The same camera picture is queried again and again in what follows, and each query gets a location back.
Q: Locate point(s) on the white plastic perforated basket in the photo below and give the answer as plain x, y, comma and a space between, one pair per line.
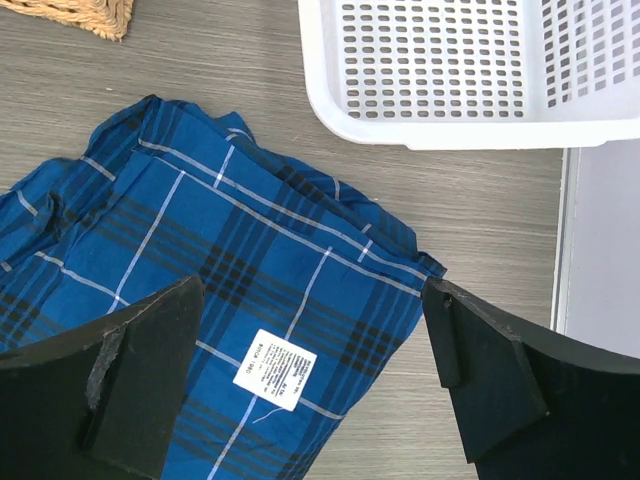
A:
473, 74

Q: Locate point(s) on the blue plaid shirt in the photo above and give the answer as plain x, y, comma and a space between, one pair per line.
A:
309, 286

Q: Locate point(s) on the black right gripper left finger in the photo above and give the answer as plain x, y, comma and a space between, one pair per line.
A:
100, 401

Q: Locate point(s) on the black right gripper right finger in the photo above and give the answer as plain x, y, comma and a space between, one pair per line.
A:
531, 403

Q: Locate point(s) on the wicker basket with liner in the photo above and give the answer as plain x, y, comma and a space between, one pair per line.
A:
108, 19

